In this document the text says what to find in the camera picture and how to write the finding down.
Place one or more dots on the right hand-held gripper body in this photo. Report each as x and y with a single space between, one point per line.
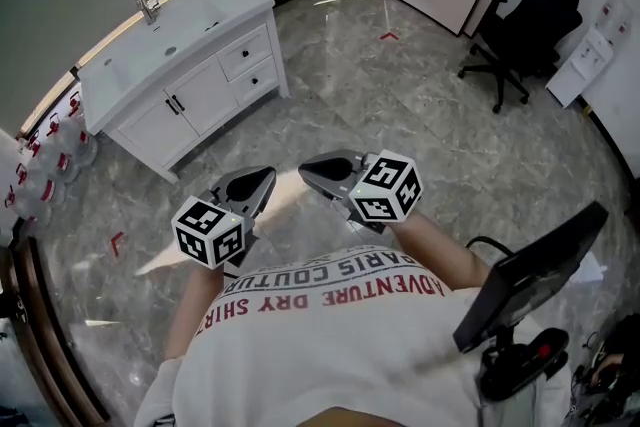
387 187

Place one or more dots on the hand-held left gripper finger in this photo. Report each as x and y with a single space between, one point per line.
260 177

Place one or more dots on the person's right forearm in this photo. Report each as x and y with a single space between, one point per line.
440 255

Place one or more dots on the white cabinet door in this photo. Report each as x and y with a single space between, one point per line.
155 135
207 95

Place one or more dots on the chrome faucet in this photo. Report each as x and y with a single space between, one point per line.
149 10

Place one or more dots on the person's left forearm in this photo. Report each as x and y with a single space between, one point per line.
192 310

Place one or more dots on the row of clear water bottles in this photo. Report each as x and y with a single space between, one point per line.
55 165

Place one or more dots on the brown wooden rail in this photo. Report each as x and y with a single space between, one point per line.
45 325

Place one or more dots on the white sink vanity cabinet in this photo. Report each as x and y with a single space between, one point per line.
107 87

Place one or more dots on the white wall sheet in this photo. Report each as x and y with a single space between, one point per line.
614 15

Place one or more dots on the black monitor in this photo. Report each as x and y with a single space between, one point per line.
530 280

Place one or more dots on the white sink basin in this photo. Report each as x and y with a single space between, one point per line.
175 32

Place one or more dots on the white drawer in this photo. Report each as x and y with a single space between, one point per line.
265 75
235 60

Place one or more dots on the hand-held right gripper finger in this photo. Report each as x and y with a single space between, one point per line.
320 182

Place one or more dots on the black office chair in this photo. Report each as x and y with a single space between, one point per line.
540 30

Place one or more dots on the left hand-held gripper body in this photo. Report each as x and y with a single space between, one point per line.
207 235

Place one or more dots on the white water dispenser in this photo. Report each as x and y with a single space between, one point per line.
575 70

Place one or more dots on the person's white printed shirt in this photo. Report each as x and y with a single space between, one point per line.
325 355

